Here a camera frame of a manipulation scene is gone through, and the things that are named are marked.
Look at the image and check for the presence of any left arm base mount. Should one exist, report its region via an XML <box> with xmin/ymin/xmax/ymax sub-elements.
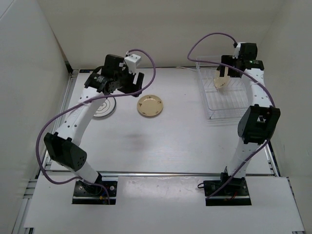
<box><xmin>72</xmin><ymin>177</ymin><xmax>118</xmax><ymax>205</ymax></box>

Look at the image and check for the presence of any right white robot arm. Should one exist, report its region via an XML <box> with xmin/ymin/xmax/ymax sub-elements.
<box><xmin>217</xmin><ymin>42</ymin><xmax>280</xmax><ymax>195</ymax></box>

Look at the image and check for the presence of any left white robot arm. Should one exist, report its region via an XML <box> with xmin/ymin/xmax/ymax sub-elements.
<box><xmin>44</xmin><ymin>54</ymin><xmax>144</xmax><ymax>195</ymax></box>

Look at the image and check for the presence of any cream yellow plate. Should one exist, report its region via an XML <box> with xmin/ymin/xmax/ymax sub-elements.
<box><xmin>136</xmin><ymin>95</ymin><xmax>164</xmax><ymax>117</ymax></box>

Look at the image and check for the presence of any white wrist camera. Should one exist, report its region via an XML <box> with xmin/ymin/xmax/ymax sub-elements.
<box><xmin>124</xmin><ymin>54</ymin><xmax>141</xmax><ymax>74</ymax></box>
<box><xmin>232</xmin><ymin>42</ymin><xmax>244</xmax><ymax>59</ymax></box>

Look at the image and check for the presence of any metal rail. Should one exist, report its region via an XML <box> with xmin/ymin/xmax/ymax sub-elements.
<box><xmin>47</xmin><ymin>171</ymin><xmax>274</xmax><ymax>177</ymax></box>

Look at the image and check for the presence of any white wire dish rack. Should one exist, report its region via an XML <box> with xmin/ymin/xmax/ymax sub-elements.
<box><xmin>196</xmin><ymin>56</ymin><xmax>249</xmax><ymax>119</ymax></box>

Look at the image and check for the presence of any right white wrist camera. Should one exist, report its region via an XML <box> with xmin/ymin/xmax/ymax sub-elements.
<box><xmin>232</xmin><ymin>42</ymin><xmax>244</xmax><ymax>59</ymax></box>

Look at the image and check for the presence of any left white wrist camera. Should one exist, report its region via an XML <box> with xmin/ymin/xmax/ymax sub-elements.
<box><xmin>124</xmin><ymin>54</ymin><xmax>141</xmax><ymax>74</ymax></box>

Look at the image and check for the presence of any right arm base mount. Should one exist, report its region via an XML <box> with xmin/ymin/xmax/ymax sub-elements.
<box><xmin>197</xmin><ymin>172</ymin><xmax>252</xmax><ymax>206</ymax></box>

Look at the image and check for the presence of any white plate green rim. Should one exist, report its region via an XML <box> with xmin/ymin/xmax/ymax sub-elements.
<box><xmin>93</xmin><ymin>97</ymin><xmax>117</xmax><ymax>119</ymax></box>

